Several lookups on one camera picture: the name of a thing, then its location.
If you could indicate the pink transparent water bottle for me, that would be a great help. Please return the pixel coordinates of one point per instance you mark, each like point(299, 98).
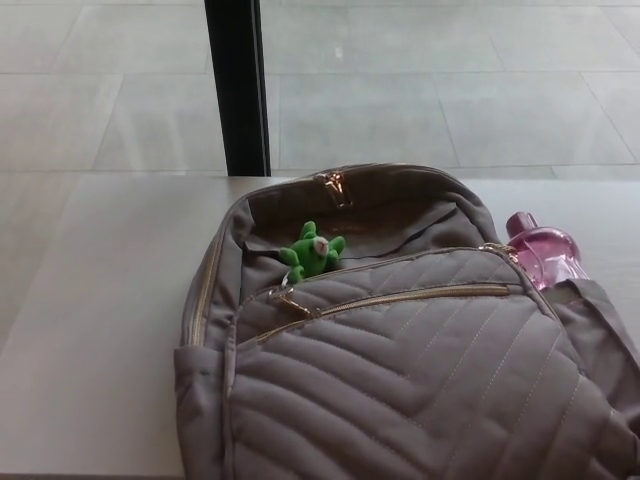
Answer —
point(542, 255)

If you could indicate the gold metal zipper pull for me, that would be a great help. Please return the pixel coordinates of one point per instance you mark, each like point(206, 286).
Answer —
point(336, 189)
point(292, 302)
point(505, 252)

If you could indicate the grey quilted fabric backpack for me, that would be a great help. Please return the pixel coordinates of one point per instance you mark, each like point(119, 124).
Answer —
point(380, 390)

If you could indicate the black vertical window post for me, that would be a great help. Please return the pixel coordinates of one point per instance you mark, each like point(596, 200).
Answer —
point(239, 90)

